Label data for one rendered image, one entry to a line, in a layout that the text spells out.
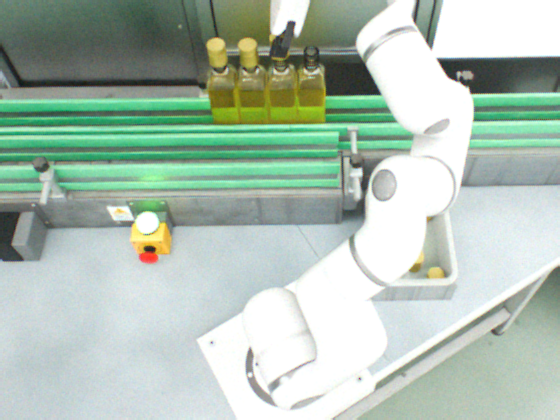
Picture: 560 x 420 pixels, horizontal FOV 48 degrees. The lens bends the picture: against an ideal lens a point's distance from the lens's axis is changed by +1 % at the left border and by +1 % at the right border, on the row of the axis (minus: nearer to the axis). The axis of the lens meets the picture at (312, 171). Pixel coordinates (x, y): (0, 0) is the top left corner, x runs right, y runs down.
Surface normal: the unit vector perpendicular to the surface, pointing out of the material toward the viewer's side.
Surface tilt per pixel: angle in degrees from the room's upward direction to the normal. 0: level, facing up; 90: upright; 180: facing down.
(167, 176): 90
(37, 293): 0
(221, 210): 90
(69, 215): 90
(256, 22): 90
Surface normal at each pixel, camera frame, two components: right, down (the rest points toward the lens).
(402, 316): 0.00, -0.55
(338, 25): 0.01, 0.83
